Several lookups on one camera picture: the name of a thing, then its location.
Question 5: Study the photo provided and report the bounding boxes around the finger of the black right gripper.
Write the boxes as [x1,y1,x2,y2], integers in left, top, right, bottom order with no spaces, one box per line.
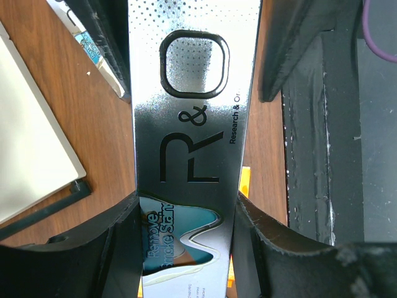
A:
[258,1,362,102]
[66,0,131,102]

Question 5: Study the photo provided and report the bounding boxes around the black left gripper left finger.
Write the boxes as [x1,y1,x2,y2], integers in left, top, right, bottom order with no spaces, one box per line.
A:
[1,193,143,297]

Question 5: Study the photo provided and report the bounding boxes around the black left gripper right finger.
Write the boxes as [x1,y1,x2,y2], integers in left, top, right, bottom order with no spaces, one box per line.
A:
[232,195,396,297]

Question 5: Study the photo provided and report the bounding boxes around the silver toothpaste box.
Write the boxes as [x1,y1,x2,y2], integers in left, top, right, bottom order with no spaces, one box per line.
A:
[47,1,121,96]
[128,1,262,297]

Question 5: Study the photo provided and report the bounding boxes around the three-tier cream shelf rack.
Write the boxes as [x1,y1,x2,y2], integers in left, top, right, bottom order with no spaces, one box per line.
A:
[1,27,92,240]

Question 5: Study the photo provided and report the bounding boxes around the orange toothpaste box right lower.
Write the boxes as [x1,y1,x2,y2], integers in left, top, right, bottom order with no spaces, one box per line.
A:
[226,166,251,297]

